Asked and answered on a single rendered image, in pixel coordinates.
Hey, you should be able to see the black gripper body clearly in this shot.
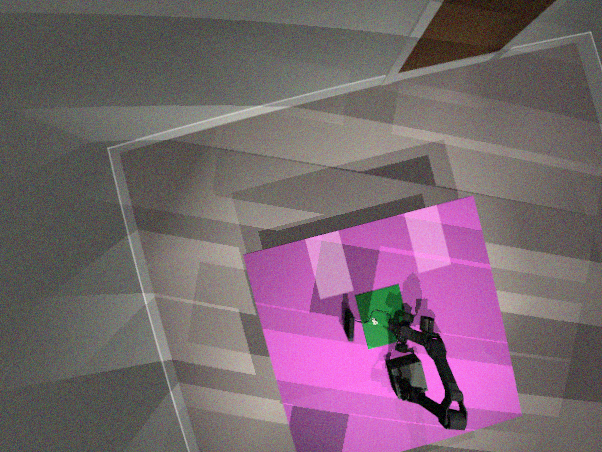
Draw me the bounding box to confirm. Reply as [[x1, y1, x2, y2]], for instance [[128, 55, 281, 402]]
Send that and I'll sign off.
[[396, 313, 419, 353]]

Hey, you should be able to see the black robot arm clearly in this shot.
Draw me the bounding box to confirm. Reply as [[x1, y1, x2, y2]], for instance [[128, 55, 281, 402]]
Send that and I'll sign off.
[[395, 316, 468, 431]]

